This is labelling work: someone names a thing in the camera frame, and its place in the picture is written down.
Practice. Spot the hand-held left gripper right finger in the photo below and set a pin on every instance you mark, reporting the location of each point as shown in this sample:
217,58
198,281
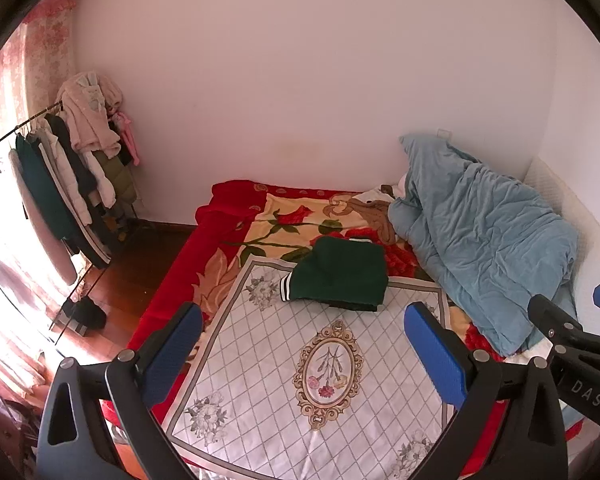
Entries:
437,355

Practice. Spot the pink floral curtain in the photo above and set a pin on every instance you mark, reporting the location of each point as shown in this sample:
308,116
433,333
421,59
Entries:
40,50

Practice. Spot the white wall socket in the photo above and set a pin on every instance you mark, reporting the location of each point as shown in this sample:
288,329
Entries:
443,133

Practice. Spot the red floral blanket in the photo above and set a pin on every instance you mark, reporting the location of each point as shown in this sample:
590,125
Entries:
180,275

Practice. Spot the pink garment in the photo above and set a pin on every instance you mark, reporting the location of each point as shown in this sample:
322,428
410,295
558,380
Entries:
129,137

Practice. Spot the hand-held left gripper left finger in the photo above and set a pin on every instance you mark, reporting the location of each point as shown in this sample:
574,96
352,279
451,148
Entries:
172,355

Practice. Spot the green and white varsity jacket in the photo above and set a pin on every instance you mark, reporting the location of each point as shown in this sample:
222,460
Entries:
340,270

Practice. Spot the beige fuzzy garment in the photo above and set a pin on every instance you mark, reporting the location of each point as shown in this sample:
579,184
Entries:
87,110

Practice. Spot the white pillow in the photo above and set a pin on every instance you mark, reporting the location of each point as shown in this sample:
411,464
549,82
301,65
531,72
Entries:
380,187

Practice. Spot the light blue duvet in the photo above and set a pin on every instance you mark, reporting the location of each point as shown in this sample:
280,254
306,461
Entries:
480,230

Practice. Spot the white diamond-patterned bed cloth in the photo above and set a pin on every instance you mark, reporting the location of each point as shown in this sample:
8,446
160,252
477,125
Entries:
280,345

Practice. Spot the black cloth bundle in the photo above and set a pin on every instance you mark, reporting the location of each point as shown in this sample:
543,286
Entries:
87,312

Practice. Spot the white folded cloth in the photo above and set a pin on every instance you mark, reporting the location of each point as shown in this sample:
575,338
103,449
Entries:
522,356

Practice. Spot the metal clothes rack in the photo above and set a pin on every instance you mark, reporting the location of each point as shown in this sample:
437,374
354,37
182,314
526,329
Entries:
40,117

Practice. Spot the row of hanging clothes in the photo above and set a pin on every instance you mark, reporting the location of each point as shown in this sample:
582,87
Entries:
45,190

